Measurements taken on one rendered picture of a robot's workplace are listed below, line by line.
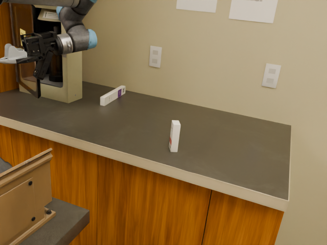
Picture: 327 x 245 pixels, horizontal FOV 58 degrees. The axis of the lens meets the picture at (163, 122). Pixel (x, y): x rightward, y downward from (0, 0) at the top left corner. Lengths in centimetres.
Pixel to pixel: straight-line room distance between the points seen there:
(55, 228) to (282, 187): 67
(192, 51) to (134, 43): 35
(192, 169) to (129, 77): 95
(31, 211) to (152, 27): 124
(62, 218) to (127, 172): 41
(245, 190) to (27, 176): 62
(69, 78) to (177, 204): 81
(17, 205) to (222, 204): 64
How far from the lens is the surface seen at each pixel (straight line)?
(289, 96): 160
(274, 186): 102
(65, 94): 154
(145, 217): 120
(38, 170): 70
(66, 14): 125
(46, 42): 117
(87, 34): 123
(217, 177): 98
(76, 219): 78
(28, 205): 71
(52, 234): 75
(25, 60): 114
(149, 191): 112
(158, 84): 174
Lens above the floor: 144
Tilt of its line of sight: 22 degrees down
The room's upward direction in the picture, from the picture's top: 6 degrees clockwise
